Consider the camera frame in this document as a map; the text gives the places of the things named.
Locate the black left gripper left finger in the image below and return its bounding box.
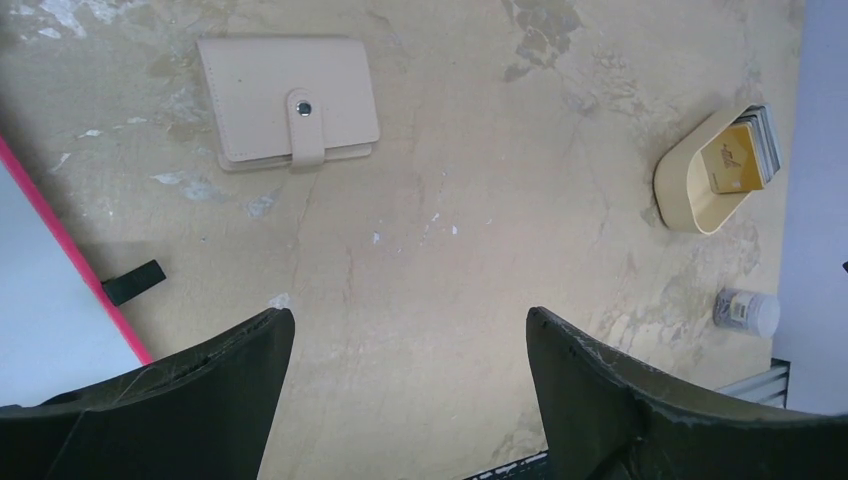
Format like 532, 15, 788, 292
1, 308, 295, 479

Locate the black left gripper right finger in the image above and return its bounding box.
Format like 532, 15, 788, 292
526, 307, 847, 479

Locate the beige leather card holder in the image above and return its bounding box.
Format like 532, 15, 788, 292
197, 35, 380, 171

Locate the black whiteboard clip tab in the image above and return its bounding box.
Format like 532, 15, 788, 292
101, 260, 167, 307

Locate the white pink-framed whiteboard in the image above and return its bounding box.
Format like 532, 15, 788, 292
1, 144, 152, 407

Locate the small white jar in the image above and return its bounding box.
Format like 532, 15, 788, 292
713, 288, 781, 339

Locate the cream oval tray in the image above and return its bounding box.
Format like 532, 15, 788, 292
653, 103, 760, 235

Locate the aluminium table frame rail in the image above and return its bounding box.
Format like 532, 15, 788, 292
717, 359, 791, 409

